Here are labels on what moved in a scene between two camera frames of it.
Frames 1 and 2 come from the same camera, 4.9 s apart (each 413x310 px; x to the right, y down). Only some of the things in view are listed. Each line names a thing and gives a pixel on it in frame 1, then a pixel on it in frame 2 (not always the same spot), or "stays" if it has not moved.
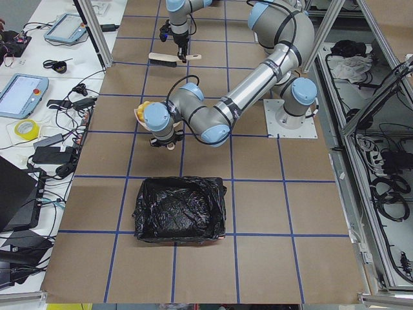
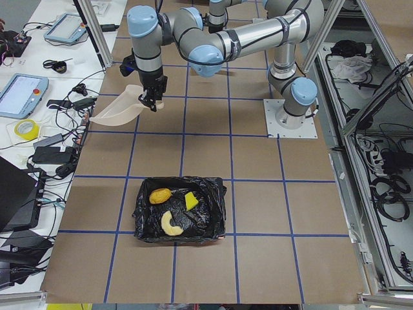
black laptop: x=20 y=197 stays
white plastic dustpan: x=139 y=122 to x=125 y=110
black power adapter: x=53 y=155 stays
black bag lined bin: x=188 y=209 stays
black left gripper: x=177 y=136 to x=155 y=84
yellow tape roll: x=32 y=134 stays
